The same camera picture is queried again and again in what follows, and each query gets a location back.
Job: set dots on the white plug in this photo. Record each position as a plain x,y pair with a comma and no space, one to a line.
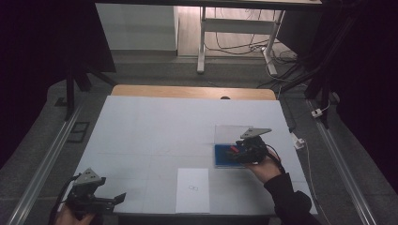
316,112

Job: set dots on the person's left hand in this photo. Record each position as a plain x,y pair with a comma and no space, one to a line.
67,218

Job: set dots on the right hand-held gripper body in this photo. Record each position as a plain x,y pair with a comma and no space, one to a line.
253,150

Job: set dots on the small red stamp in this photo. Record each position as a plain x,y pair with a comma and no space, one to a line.
234,150

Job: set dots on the white paper sheet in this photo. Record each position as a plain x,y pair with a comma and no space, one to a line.
192,200

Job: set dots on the white table cover board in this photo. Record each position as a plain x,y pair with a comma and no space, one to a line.
150,134

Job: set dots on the person's right hand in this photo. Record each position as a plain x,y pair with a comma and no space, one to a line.
266,170

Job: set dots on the white power adapter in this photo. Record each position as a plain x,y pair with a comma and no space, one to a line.
298,142

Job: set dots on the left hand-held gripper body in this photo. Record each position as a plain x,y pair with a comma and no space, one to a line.
84,193

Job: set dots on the wooden table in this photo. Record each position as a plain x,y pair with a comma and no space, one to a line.
187,92

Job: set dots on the blue ink pad case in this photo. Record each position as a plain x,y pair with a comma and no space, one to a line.
220,159

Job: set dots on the black metal stand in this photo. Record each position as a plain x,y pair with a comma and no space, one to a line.
70,90
319,78

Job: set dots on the white desk frame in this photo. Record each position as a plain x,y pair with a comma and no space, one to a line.
237,26

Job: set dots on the white cabinet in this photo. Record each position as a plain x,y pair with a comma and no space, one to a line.
137,28

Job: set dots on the aluminium rail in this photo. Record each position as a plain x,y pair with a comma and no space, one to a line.
341,162
43,168

